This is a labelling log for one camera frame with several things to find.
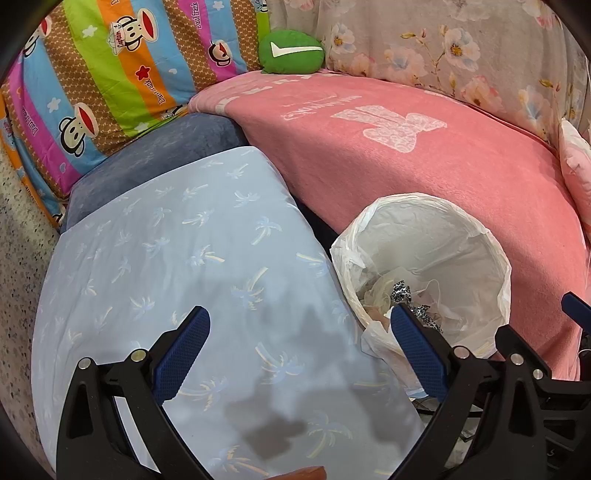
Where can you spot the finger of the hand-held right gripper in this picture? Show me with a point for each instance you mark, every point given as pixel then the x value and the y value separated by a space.
pixel 577 308
pixel 517 337

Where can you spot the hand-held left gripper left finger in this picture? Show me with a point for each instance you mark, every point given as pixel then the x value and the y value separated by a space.
pixel 182 355

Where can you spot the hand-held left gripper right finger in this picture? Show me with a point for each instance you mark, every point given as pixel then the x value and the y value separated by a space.
pixel 415 355

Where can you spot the bin with white plastic bag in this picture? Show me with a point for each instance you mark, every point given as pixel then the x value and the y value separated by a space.
pixel 438 240

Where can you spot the light blue palm-print cloth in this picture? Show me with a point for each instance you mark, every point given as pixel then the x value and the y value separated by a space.
pixel 184 240

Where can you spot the pink pillow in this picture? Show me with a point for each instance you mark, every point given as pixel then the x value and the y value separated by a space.
pixel 577 161

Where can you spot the pink blanket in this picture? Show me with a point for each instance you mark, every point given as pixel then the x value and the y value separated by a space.
pixel 369 175

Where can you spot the speckled white cloth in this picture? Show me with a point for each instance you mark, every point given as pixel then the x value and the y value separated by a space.
pixel 23 254

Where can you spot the blue-grey sofa cushion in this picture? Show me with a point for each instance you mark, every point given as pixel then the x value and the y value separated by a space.
pixel 161 152

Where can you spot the colourful monkey print pillow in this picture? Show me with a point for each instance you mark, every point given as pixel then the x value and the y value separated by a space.
pixel 115 92

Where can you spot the green round cushion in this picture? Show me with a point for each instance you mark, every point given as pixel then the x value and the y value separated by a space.
pixel 295 64

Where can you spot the grey floral quilt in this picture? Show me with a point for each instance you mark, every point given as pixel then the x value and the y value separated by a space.
pixel 415 27

